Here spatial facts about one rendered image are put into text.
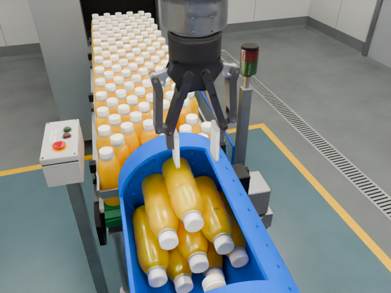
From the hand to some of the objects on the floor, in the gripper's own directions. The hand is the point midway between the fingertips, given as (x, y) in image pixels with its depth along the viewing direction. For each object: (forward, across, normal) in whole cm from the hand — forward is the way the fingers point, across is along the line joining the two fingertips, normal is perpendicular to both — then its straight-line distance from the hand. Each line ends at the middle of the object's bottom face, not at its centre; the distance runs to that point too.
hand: (195, 146), depth 60 cm
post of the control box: (+133, -31, +41) cm, 143 cm away
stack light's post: (+135, +34, +59) cm, 151 cm away
